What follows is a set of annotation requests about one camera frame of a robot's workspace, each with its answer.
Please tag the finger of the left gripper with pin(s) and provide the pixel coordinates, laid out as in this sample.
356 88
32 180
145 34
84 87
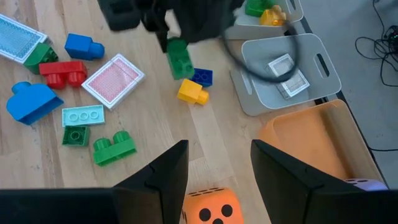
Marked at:
163 40

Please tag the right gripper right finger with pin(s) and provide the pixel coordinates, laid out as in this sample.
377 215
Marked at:
295 199

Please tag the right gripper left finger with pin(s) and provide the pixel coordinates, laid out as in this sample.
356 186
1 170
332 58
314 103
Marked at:
140 202

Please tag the green two-by-four brick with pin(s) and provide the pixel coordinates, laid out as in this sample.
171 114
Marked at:
180 59

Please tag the purple foam die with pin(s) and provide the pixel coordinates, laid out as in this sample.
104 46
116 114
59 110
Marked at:
367 185

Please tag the grey clear-cased card deck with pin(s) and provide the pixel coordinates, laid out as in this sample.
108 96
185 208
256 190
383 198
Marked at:
292 85

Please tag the teal playing card deck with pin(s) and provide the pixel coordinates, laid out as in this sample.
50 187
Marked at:
17 39

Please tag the dark blue square brick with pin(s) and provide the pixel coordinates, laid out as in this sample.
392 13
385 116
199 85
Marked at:
202 77

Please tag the bright green toy block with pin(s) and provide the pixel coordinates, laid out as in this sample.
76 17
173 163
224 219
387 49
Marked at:
114 149

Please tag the orange plastic storage bin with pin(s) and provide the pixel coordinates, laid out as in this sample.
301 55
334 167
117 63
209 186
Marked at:
311 140

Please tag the grey plastic storage bin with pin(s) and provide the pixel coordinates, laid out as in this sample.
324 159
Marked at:
264 96
264 31

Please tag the pink playing card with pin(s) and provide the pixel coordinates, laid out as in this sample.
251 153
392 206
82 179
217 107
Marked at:
113 81

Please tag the orange foam die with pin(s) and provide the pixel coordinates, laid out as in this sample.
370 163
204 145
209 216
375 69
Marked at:
214 202

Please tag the blue single-stud block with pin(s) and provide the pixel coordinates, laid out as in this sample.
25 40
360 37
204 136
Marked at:
82 46

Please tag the small dark green brick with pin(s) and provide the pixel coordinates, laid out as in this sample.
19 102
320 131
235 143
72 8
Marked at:
76 136

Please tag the light cyan flat brick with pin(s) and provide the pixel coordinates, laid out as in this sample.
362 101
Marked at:
83 115

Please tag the red toy block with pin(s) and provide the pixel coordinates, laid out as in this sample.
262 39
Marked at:
63 71

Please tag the dark green toy block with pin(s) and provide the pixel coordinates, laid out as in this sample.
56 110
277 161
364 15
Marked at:
40 57

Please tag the large light blue block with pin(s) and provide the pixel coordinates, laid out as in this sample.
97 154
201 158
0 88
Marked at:
31 104

